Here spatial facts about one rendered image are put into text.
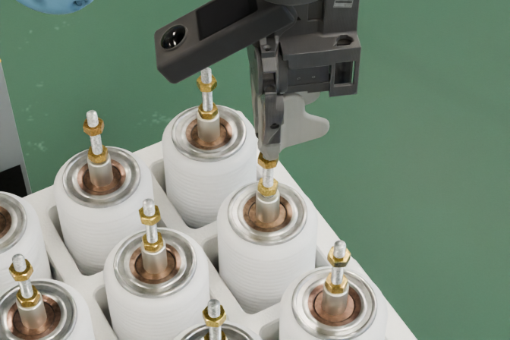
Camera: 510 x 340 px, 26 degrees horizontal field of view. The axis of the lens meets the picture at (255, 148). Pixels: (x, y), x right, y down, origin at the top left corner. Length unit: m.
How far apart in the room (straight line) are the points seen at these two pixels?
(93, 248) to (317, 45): 0.36
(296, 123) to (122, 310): 0.24
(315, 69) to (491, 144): 0.62
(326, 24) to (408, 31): 0.76
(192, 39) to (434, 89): 0.72
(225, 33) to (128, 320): 0.31
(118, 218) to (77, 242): 0.06
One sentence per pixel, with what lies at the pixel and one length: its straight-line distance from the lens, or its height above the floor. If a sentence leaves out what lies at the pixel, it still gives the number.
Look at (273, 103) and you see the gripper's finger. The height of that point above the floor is 0.45.
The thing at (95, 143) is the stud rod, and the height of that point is 0.31.
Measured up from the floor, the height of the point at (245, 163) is 0.24.
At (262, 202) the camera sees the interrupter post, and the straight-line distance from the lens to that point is 1.02.
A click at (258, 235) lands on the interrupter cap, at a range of 1.03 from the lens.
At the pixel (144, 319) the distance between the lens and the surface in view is 1.01.
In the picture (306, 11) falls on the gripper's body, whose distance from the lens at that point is 0.85.
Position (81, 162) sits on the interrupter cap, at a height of 0.25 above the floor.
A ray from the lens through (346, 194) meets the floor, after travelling 1.39.
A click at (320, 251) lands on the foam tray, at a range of 1.11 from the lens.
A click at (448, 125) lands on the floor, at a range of 1.49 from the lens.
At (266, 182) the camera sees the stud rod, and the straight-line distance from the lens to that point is 1.00.
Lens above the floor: 1.07
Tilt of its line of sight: 48 degrees down
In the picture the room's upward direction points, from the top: straight up
